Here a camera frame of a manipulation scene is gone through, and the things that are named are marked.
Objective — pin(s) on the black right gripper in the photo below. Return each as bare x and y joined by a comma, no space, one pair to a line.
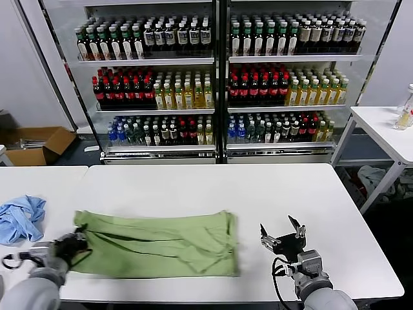
290,247

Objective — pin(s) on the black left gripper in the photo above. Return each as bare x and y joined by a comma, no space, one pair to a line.
69,248

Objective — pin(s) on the light green polo shirt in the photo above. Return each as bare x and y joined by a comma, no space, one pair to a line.
155,248

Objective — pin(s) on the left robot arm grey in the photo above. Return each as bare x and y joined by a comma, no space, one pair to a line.
29,290

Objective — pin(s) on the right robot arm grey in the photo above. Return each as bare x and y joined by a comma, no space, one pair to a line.
322,297

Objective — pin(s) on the crumpled light blue garment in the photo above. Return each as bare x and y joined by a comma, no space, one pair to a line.
19,223

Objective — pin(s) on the glass door beverage cabinet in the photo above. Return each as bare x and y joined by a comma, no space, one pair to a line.
161,159
277,157

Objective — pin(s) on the white paper scrap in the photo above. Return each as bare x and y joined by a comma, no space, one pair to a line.
92,149

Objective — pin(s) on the white cabinet shelf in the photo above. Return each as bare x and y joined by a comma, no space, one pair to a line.
290,58
161,148
277,145
284,108
145,62
155,111

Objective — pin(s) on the open brown cardboard box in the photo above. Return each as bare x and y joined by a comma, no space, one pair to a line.
55,142

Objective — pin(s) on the white cap dark tea bottle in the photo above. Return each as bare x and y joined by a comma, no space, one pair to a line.
277,135
268,135
156,137
147,137

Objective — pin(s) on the blue label water bottle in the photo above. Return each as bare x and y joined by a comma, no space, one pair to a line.
232,134
121,137
241,134
112,137

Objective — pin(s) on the grey metal parts bundle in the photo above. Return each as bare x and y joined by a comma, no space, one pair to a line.
30,143

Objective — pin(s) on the white grey cloth pile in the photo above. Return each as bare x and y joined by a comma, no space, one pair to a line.
374,179

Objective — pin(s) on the clear green water bottle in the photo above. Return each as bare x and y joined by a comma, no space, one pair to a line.
259,132
138,135
129,135
250,132

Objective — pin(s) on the dark drink bottle brown label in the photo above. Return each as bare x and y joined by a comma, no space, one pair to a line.
294,129
174,132
165,132
285,129

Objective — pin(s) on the small red cap cola bottle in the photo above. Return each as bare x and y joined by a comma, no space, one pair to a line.
312,128
303,129
192,132
183,132

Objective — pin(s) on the small yellow tea bottle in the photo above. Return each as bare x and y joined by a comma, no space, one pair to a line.
329,131
320,132
208,135
200,135

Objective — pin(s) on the white plastic stool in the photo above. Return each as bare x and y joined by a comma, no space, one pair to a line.
4,151

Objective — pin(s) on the pale green cloth heap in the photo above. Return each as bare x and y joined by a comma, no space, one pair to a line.
406,184

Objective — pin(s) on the white side table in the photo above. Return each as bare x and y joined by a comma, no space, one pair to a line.
380,129

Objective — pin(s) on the clear glass bottle yellow contents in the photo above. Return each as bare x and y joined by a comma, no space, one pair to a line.
403,121

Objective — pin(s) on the green cap brown tea bottle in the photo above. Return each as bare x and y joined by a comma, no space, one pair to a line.
115,48
281,42
93,48
82,48
258,42
292,42
126,47
104,48
247,42
138,47
235,42
270,42

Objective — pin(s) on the open glass cabinet door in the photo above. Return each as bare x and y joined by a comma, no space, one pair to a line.
376,32
51,48

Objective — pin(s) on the dark bottle beige label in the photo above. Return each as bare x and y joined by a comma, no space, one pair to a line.
316,35
304,35

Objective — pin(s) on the dark bottle white blue label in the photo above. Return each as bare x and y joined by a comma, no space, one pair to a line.
327,34
360,34
205,36
148,38
338,34
194,37
169,38
159,38
349,34
182,37

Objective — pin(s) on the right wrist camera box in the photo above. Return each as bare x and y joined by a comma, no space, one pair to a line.
309,261

